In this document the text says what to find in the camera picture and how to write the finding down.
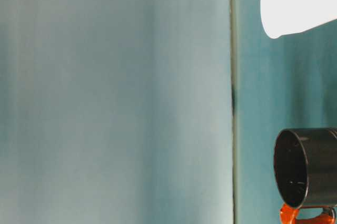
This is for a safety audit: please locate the black cup holder red handle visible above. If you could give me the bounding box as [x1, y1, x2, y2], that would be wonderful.
[273, 127, 337, 224]

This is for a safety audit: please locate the blue-green table cloth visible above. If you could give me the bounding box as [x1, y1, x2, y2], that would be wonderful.
[232, 0, 337, 224]

